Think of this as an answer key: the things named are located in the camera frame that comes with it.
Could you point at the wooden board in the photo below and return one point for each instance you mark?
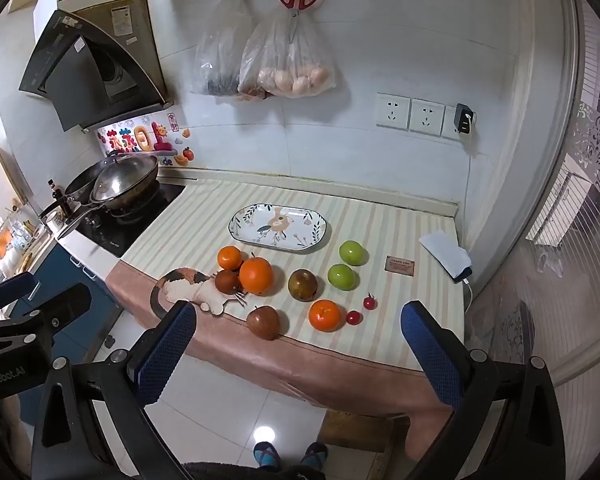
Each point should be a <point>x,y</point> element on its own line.
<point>10,175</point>

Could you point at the small brown apple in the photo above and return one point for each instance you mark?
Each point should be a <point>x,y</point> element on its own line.
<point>225,281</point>

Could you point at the large orange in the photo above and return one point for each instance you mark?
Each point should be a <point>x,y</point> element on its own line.
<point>256,275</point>

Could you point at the black phone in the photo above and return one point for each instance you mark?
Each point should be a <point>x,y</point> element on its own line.
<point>464,275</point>

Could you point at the clear plastic bag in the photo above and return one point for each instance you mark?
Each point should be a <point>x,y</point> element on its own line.
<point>220,45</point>
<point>285,45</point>

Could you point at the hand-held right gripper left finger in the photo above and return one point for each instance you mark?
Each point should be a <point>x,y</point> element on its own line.
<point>166,355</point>

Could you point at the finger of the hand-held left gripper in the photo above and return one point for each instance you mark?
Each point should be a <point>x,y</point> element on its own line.
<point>7,287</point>
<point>62,304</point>

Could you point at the cherry tomato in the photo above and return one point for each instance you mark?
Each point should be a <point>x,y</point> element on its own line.
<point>369,302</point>
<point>353,317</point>

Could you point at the green apple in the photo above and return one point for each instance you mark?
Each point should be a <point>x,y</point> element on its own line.
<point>341,276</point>
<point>352,252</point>

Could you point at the striped cat-print tablecloth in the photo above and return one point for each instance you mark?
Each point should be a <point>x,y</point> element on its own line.
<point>380,340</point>

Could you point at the red apple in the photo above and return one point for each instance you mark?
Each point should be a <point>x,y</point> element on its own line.
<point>263,322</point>

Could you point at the blue slipper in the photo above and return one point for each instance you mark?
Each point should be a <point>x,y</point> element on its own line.
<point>314,456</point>
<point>266,455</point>

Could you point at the brown floor mat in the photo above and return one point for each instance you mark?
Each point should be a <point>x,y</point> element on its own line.
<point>360,430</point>

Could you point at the dark sauce bottle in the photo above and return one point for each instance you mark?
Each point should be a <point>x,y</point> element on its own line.
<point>56,195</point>

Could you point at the blue base cabinet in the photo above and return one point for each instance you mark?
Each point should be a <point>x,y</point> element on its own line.
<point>80,282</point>

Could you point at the small orange tangerine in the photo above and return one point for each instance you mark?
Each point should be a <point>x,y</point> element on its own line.
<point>229,257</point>

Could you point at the black charger plug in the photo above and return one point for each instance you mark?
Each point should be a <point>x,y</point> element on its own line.
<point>464,117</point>

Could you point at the patterned oval ceramic plate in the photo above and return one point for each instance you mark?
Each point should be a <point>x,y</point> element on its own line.
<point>277,227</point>

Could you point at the red-green apple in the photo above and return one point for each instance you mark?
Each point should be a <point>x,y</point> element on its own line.
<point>302,285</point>

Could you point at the medium orange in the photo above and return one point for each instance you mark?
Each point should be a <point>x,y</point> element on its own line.
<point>325,315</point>

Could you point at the cluster of brown eggs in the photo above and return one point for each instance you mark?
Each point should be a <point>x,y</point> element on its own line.
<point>285,80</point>

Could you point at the steel wok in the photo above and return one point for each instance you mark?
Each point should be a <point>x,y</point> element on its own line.
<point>140,185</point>

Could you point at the black range hood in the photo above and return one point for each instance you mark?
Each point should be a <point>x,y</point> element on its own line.
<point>75,75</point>

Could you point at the patterned frosted window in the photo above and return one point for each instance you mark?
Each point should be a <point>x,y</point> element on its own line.
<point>595,140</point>

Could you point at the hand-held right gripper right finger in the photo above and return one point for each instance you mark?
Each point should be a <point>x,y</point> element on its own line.
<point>431,355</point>

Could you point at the white wall outlet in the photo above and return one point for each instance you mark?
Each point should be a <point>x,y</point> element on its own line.
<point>448,127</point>
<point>426,116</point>
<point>392,111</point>

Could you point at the small brown card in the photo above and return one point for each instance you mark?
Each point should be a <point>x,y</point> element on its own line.
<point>399,265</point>

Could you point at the colourful wall stickers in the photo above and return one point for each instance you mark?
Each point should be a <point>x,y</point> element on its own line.
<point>130,137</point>

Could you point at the black gas stove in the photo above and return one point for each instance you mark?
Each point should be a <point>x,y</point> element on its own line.
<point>120,230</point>

